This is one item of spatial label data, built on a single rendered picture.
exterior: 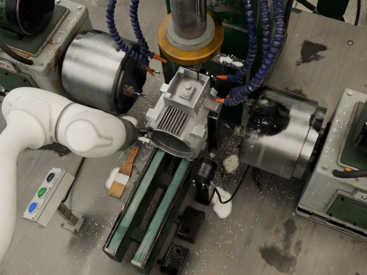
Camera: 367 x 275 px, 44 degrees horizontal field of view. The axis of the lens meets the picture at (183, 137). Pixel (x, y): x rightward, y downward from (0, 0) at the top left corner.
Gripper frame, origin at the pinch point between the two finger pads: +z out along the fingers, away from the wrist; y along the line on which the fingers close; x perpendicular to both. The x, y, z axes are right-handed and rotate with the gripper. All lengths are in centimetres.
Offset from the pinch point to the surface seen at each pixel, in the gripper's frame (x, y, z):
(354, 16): -78, -46, 124
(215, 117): -11.8, -20.3, -10.1
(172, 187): 15.1, -10.4, 12.7
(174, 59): -22.6, -5.2, -12.1
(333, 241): 15, -64, 26
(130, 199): 22.8, 0.1, 7.7
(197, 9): -35.0, -9.5, -21.0
